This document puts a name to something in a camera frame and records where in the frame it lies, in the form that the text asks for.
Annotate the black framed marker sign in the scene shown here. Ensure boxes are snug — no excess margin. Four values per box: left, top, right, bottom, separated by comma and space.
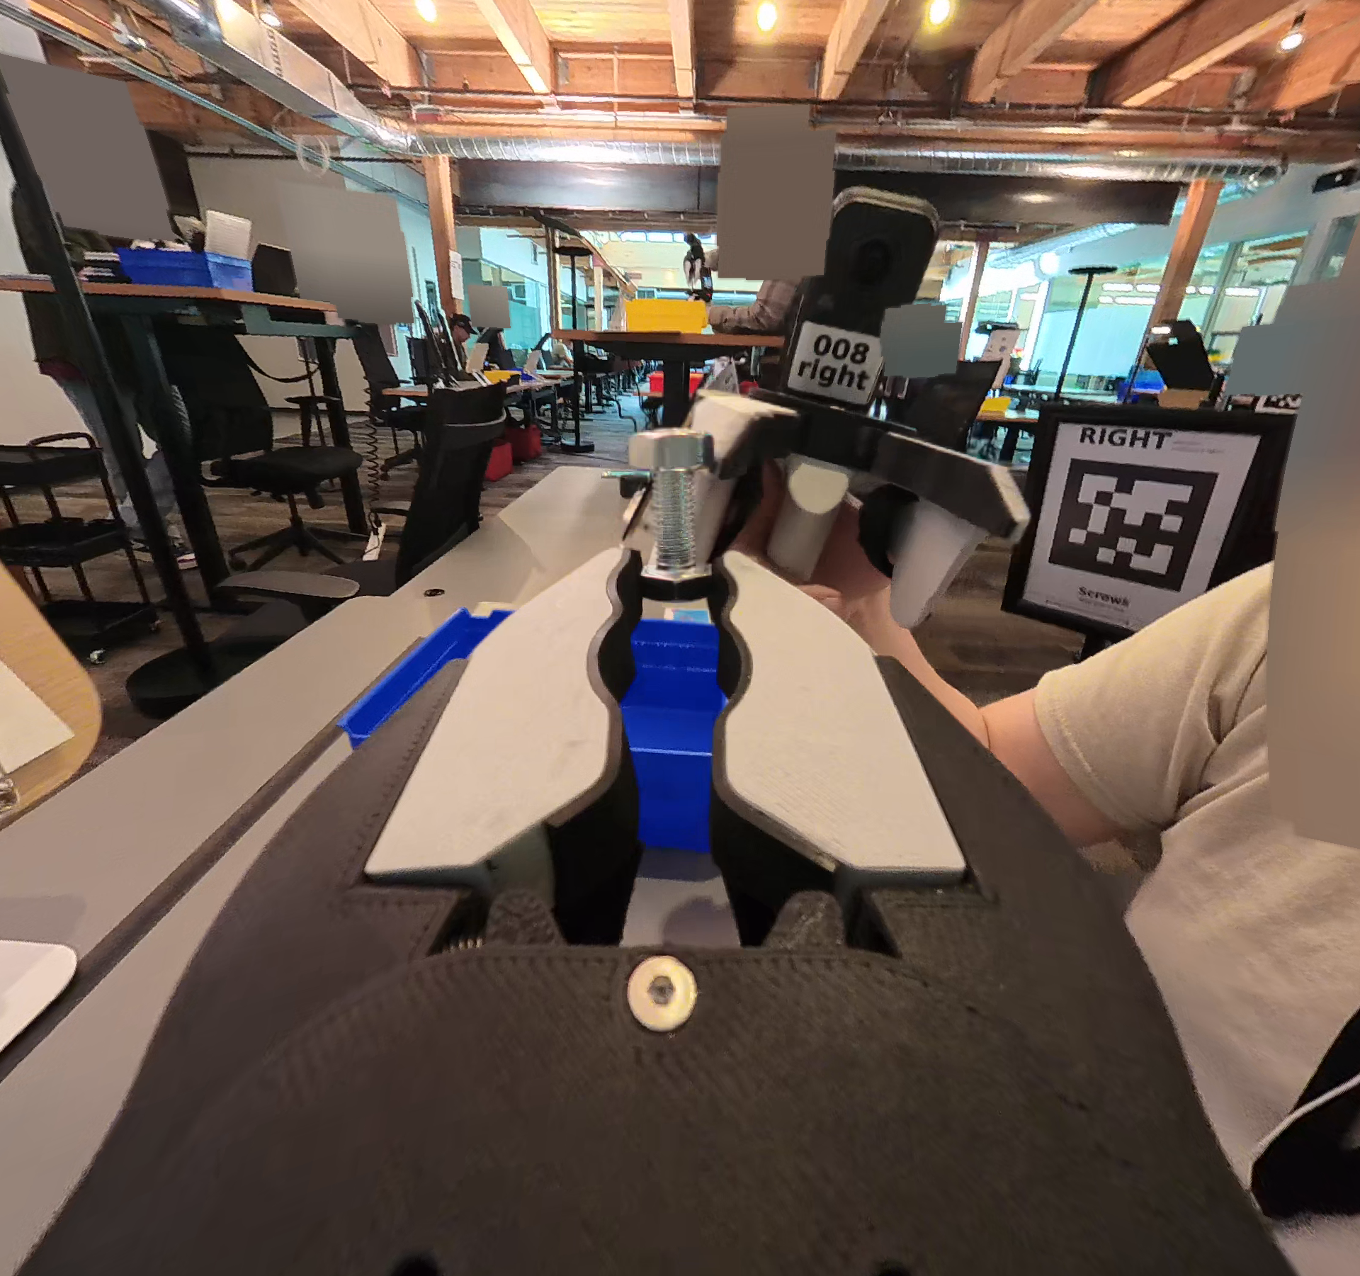
1000, 401, 1297, 661

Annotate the blue storage bin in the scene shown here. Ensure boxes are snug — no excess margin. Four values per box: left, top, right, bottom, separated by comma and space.
115, 247, 254, 292

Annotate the blue plastic bin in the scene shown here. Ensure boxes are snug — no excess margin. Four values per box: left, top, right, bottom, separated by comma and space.
339, 606, 727, 854

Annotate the wooden work table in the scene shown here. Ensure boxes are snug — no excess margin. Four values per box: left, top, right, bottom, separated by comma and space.
548, 332, 789, 454

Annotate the person's right hand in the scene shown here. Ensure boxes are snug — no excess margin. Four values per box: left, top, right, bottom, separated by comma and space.
727, 460, 938, 668

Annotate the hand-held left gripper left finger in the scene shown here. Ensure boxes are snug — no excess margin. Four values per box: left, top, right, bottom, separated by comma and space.
362, 550, 642, 946

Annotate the black utility cart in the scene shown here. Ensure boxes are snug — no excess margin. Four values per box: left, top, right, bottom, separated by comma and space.
0, 435, 141, 668

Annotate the printed instruction sheet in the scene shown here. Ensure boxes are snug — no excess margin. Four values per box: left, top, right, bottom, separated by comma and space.
0, 660, 76, 779

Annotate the wooden top standing desk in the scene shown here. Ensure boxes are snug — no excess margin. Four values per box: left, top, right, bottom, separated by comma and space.
0, 279, 366, 716

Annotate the black shoulder strap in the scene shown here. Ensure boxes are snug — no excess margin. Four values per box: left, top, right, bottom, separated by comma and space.
1246, 1014, 1360, 1223

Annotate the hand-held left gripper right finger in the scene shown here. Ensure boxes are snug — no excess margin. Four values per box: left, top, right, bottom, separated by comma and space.
700, 550, 969, 946

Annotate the silver hex bolt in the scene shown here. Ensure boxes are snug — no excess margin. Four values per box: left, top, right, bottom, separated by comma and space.
628, 430, 715, 569

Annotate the wooden support post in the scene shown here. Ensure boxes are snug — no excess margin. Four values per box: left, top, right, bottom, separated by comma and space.
1155, 180, 1220, 327
424, 153, 460, 292

